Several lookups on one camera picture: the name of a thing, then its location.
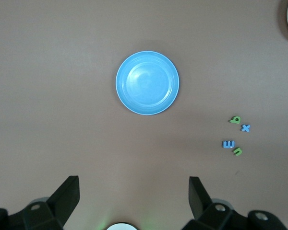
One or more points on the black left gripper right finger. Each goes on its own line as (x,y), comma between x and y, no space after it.
(201,203)

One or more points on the green lowercase letter b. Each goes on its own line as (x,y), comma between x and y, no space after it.
(235,120)

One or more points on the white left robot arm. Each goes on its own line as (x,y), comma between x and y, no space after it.
(122,227)

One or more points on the blue lowercase letter x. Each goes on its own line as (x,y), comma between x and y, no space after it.
(245,128)

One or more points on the blue plastic plate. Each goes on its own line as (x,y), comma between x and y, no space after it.
(147,82)

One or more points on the green lowercase letter u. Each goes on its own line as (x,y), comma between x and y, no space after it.
(237,152)

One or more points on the blue lowercase letter m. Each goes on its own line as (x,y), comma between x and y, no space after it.
(228,144)

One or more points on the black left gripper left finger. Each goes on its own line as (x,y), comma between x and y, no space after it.
(60,203)

